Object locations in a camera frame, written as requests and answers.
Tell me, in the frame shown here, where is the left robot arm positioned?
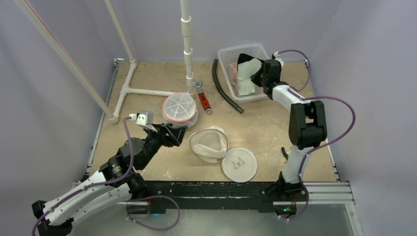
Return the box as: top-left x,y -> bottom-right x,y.
31,123 -> 188,236

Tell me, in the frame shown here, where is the black bra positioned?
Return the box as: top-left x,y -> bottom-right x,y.
237,53 -> 264,65

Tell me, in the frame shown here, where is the black corrugated hose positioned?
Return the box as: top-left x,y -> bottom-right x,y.
212,59 -> 244,114

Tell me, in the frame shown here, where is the pink bra in basket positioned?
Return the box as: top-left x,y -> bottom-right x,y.
228,62 -> 238,89

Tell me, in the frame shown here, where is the red-handled adjustable wrench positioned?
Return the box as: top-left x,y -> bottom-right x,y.
194,81 -> 212,115

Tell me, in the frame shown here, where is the white plastic basket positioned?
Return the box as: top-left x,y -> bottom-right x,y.
217,43 -> 270,104

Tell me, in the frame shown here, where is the pink-rimmed mesh laundry bag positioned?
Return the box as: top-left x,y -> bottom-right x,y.
162,92 -> 198,127

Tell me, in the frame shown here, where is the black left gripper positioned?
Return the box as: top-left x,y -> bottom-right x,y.
139,122 -> 187,169

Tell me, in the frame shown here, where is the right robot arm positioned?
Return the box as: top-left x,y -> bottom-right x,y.
251,59 -> 327,200

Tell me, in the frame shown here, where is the white PVC pipe frame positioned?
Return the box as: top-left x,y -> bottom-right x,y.
14,0 -> 195,123

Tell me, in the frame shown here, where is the loose purple cable at base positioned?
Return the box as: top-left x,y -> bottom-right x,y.
125,194 -> 180,231

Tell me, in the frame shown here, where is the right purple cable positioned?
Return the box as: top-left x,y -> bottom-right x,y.
277,49 -> 357,222

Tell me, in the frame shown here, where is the pale green bra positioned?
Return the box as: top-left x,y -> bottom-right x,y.
237,59 -> 262,96

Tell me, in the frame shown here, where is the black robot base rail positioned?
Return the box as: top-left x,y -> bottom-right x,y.
115,180 -> 307,215

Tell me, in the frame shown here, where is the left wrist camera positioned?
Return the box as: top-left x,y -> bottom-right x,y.
129,111 -> 157,132

